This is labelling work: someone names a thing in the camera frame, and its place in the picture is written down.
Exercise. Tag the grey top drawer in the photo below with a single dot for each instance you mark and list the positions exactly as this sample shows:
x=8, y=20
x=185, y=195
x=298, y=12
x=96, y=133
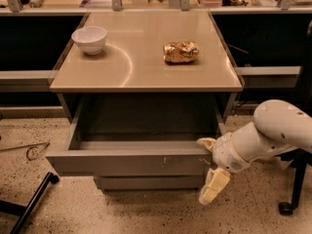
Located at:
x=138, y=135

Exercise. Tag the grey drawer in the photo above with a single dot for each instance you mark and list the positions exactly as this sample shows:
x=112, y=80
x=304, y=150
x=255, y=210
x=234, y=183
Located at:
x=138, y=135
x=148, y=182

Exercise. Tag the metal railing frame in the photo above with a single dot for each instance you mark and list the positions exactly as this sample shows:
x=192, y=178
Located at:
x=149, y=4

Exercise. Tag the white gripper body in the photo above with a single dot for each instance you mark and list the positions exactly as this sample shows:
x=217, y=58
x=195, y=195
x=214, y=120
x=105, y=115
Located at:
x=226, y=153

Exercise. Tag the white ceramic bowl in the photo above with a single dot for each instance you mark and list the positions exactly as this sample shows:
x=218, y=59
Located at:
x=90, y=39

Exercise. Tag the grey bottom drawer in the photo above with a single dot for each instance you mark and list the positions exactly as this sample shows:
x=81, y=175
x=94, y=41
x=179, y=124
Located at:
x=148, y=182

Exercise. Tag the crumpled gold chip bag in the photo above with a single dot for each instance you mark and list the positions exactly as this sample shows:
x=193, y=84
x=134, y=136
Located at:
x=181, y=52

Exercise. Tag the black office chair base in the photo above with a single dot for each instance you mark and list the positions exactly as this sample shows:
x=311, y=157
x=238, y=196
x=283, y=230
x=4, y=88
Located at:
x=299, y=160

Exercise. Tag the grey drawer cabinet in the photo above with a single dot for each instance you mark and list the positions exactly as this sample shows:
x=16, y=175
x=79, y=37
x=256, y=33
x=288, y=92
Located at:
x=132, y=61

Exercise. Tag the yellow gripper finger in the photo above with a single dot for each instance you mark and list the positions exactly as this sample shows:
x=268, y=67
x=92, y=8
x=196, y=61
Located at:
x=215, y=182
x=208, y=142

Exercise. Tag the black metal stand leg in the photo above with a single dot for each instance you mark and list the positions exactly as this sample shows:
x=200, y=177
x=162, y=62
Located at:
x=23, y=212

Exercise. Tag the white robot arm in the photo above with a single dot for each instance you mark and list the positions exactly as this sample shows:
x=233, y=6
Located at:
x=277, y=127

